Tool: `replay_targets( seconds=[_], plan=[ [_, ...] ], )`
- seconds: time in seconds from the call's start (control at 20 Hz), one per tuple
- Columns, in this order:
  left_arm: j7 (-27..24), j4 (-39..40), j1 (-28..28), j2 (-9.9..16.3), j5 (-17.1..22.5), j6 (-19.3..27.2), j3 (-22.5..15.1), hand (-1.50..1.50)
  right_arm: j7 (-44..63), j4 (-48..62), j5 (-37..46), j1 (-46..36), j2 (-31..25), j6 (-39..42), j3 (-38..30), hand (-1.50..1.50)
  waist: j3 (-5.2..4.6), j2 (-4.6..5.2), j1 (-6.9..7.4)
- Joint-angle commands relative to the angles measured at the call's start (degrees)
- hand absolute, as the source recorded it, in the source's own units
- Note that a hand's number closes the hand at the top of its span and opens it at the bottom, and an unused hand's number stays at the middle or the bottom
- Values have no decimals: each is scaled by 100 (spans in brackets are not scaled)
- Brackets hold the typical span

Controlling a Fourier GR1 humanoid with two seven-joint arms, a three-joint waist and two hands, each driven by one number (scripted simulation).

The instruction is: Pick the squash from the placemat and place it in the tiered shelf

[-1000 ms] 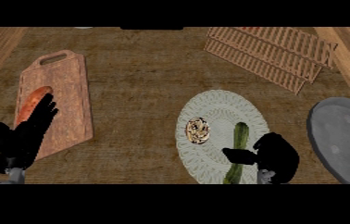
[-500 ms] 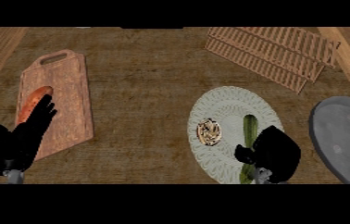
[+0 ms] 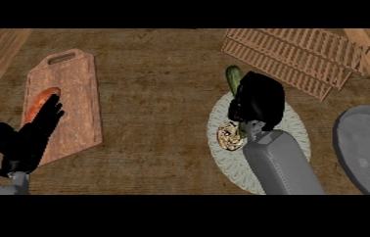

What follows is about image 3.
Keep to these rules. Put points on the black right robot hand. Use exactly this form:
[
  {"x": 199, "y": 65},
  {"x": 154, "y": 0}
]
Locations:
[{"x": 258, "y": 99}]

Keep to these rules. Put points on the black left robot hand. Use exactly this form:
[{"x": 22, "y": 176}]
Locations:
[{"x": 30, "y": 136}]

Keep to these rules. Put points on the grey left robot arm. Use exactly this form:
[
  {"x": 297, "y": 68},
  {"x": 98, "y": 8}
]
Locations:
[{"x": 15, "y": 183}]

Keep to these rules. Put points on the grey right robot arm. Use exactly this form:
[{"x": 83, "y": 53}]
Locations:
[{"x": 279, "y": 164}]

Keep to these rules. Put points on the green squash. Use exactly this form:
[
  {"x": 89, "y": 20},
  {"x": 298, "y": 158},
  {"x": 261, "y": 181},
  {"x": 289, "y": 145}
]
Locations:
[{"x": 235, "y": 79}]

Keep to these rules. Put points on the wooden slatted tiered shelf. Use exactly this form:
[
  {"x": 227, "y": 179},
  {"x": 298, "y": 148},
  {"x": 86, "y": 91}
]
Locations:
[{"x": 298, "y": 59}]

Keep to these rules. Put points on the round pale placemat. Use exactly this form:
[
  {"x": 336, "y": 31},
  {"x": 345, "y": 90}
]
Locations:
[{"x": 224, "y": 143}]

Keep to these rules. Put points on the brown wooden cutting board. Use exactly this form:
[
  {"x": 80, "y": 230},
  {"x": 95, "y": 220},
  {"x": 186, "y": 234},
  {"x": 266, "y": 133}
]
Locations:
[{"x": 67, "y": 104}]

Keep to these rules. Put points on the brown cookie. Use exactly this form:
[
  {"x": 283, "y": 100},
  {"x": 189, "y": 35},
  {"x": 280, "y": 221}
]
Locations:
[{"x": 229, "y": 136}]

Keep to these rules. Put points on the grey round pan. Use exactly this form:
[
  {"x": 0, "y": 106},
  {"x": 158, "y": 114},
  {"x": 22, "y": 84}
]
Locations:
[{"x": 355, "y": 146}]

